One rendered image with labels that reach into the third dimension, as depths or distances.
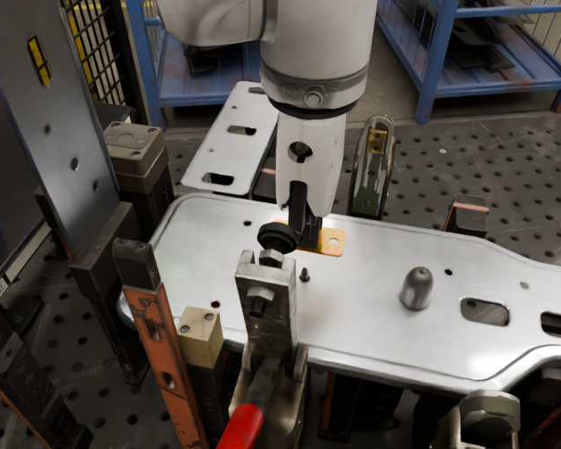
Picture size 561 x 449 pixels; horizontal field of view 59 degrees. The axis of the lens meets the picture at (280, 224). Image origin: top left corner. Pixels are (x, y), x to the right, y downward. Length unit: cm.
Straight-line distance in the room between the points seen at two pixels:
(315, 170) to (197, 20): 16
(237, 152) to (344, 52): 42
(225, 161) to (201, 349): 34
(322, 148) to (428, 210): 77
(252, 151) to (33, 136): 33
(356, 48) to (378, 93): 250
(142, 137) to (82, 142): 12
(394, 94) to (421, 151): 160
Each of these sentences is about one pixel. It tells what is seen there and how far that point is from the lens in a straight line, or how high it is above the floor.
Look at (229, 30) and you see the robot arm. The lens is 34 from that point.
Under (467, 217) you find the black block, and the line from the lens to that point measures 71.
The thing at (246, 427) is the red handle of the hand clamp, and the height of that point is 114.
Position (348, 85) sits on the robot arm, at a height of 127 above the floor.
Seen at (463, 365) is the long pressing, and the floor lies 100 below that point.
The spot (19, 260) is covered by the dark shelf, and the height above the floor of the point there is 102.
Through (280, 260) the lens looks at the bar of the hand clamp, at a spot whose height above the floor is 121.
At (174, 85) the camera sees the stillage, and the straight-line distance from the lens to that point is 263.
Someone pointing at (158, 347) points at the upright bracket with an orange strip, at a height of 107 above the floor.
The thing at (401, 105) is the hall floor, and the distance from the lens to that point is 280.
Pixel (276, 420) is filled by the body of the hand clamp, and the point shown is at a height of 105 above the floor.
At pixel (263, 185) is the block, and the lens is 73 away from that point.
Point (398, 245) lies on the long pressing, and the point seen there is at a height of 100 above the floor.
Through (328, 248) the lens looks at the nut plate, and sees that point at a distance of 52.
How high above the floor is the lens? 146
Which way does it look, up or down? 46 degrees down
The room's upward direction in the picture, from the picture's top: straight up
